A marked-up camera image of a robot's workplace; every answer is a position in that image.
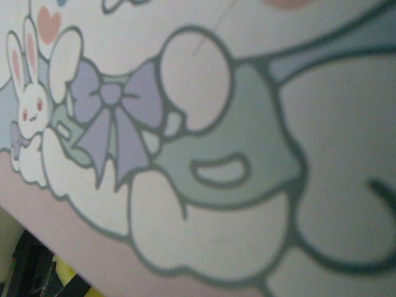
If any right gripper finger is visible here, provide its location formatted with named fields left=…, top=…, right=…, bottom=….
left=6, top=229, right=94, bottom=297

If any cartoon print tin box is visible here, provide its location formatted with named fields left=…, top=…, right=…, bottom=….
left=0, top=0, right=396, bottom=297

